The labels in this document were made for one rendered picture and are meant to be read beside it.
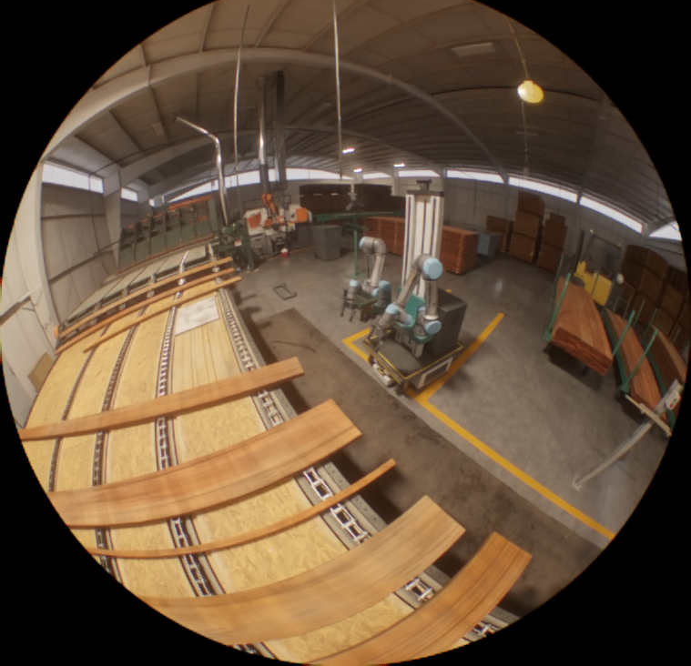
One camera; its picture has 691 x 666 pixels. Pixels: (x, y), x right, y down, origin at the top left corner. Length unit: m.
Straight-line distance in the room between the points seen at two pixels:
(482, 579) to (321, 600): 0.50
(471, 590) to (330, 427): 0.87
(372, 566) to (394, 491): 1.00
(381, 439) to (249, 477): 1.23
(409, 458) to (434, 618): 1.32
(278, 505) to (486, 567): 0.77
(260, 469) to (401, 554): 0.59
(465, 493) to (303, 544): 1.32
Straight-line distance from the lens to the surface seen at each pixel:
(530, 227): 10.52
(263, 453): 0.92
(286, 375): 1.14
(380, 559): 0.81
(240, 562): 0.94
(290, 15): 6.95
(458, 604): 0.92
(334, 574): 0.82
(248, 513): 0.93
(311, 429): 0.92
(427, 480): 1.80
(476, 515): 1.89
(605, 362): 3.29
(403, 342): 2.24
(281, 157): 7.80
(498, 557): 0.95
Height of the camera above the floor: 1.68
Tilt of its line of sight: 32 degrees down
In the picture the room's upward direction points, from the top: 2 degrees counter-clockwise
